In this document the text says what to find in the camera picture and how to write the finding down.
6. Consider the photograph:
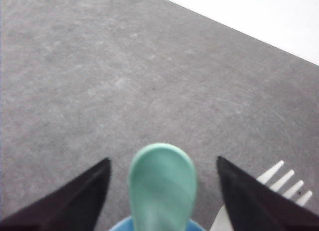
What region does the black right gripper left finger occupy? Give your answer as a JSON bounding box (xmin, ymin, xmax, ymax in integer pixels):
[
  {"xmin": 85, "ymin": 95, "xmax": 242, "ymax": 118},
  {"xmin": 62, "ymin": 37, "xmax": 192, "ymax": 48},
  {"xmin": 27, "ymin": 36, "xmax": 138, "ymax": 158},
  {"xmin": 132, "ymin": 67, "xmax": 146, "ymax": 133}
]
[{"xmin": 0, "ymin": 158, "xmax": 111, "ymax": 231}]

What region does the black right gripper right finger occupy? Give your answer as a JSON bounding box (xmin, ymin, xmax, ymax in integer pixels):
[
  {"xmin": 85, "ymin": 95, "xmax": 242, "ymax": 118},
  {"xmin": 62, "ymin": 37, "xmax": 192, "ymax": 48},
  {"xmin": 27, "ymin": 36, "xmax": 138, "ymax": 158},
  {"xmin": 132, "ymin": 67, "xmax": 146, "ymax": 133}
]
[{"xmin": 217, "ymin": 156, "xmax": 319, "ymax": 231}]

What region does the white plastic fork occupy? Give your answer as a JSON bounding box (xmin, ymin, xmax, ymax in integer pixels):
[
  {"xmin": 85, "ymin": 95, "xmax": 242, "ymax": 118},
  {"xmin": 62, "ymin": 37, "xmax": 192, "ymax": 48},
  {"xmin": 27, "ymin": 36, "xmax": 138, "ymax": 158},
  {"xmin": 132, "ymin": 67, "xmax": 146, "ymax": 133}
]
[{"xmin": 210, "ymin": 160, "xmax": 313, "ymax": 231}]

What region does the light blue plastic cup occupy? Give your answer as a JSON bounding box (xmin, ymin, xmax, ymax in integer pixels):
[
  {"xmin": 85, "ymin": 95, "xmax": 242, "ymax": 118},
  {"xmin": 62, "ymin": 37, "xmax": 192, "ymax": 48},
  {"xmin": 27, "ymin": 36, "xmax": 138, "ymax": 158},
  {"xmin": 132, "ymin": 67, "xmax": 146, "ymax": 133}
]
[{"xmin": 108, "ymin": 215, "xmax": 207, "ymax": 231}]

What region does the mint green plastic spoon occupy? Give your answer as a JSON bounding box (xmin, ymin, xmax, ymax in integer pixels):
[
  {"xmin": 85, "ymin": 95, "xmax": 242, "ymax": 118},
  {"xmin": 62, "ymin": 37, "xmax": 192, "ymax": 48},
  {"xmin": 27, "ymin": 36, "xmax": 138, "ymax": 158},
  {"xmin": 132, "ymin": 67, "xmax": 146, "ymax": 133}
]
[{"xmin": 128, "ymin": 142, "xmax": 198, "ymax": 231}]

